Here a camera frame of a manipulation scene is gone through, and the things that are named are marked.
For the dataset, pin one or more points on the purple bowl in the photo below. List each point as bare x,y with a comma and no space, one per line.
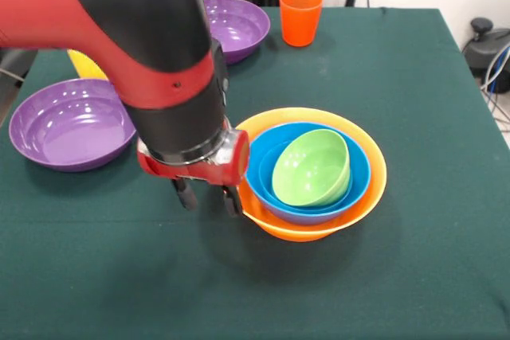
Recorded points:
67,129
239,25

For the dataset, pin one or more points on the small light blue bowl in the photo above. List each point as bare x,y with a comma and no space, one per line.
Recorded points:
266,180

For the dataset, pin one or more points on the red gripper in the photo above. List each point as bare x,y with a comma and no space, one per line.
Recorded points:
235,169

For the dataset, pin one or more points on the black floor base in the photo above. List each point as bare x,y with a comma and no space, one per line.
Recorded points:
490,45

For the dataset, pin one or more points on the red cup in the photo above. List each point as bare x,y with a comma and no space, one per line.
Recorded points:
299,21

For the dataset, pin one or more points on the dark green tablecloth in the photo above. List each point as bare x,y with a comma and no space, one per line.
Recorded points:
159,276

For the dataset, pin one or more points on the large blue bowl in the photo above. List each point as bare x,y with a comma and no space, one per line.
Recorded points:
360,165

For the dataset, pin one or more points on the large orange bowl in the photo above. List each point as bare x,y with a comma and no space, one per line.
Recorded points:
376,173

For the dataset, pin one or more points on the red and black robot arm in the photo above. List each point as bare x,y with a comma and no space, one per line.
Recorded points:
139,37

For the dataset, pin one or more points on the green bowl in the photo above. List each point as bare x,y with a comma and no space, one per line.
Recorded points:
311,169

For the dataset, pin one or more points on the yellow cup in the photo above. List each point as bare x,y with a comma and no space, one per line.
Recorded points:
87,67

